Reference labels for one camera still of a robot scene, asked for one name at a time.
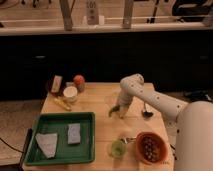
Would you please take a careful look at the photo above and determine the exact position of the white round container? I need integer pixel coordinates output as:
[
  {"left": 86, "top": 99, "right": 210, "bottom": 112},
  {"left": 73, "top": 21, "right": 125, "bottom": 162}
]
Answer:
[{"left": 63, "top": 86, "right": 78, "bottom": 103}]

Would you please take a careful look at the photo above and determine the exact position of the green plastic tray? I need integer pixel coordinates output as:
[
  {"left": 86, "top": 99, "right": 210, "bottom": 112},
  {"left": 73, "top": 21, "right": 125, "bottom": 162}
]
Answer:
[{"left": 24, "top": 112, "right": 95, "bottom": 166}]

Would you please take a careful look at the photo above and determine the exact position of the blue-grey sponge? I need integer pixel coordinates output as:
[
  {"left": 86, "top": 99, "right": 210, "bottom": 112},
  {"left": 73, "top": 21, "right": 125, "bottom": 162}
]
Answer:
[{"left": 68, "top": 123, "right": 81, "bottom": 144}]

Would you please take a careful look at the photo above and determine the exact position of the orange topped shaker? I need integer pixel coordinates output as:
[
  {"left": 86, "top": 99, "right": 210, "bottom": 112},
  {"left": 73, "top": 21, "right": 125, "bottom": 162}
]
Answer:
[{"left": 73, "top": 75, "right": 85, "bottom": 92}]

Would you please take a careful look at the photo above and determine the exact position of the small metal clip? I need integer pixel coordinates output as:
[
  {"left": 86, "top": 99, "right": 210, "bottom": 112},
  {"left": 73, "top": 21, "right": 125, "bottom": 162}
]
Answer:
[{"left": 121, "top": 137, "right": 136, "bottom": 144}]

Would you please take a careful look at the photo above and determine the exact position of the orange bowl with dark berries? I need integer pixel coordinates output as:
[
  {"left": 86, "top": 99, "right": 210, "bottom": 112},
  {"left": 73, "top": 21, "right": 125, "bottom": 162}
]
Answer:
[{"left": 135, "top": 132, "right": 168, "bottom": 165}]

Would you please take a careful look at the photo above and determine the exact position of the grey cloth piece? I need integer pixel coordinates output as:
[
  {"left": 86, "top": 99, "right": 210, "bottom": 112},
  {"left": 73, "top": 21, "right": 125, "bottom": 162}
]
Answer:
[{"left": 35, "top": 133, "right": 58, "bottom": 158}]

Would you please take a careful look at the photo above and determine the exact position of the green pepper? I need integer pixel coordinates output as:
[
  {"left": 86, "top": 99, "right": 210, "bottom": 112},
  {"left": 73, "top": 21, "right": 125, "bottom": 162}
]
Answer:
[{"left": 108, "top": 105, "right": 120, "bottom": 117}]

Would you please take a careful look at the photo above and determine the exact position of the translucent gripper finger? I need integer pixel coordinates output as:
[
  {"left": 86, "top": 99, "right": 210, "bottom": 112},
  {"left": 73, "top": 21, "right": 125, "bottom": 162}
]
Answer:
[{"left": 119, "top": 106, "right": 129, "bottom": 119}]

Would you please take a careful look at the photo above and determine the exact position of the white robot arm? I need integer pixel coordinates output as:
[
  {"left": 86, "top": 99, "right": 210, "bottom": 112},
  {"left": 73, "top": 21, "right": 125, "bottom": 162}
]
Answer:
[{"left": 117, "top": 74, "right": 213, "bottom": 171}]

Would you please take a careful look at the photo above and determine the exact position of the black and white spoon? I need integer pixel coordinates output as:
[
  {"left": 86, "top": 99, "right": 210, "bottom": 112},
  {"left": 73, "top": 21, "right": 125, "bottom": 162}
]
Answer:
[{"left": 142, "top": 102, "right": 153, "bottom": 118}]

